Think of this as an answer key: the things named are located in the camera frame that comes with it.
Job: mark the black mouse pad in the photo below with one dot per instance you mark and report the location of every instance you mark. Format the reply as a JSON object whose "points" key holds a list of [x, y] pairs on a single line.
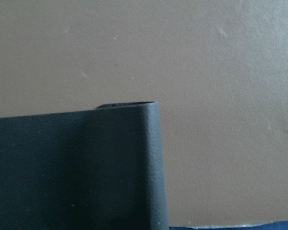
{"points": [[99, 169]]}

